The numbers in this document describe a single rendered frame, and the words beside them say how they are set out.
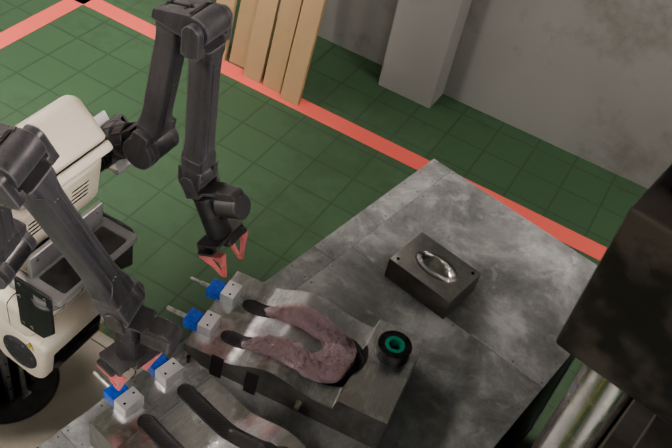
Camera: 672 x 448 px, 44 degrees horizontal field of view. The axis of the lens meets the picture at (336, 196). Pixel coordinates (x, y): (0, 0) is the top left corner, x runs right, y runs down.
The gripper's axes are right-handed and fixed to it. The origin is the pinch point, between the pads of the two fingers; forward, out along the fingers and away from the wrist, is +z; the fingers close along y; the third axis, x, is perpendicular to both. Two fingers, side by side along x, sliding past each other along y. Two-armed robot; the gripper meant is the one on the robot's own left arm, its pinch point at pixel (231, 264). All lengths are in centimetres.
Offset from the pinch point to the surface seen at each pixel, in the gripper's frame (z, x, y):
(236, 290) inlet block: 10.5, 4.5, 2.7
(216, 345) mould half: 14.9, 1.6, -11.8
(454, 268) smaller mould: 30, -32, 45
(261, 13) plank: 11, 126, 190
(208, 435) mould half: 18.1, -11.1, -33.1
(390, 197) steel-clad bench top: 24, -3, 66
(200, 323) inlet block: 10.0, 5.4, -10.5
